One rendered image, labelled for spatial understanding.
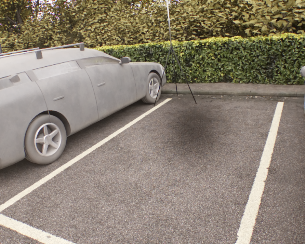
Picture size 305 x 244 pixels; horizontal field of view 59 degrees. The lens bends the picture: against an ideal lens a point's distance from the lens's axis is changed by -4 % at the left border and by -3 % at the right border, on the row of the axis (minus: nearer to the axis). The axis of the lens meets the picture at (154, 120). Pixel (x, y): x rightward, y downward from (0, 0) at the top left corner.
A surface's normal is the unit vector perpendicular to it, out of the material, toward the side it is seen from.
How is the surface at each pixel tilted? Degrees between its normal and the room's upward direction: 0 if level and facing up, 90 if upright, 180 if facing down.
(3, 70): 40
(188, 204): 0
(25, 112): 83
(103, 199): 0
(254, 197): 0
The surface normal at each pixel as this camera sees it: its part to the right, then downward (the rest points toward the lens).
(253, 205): -0.11, -0.94
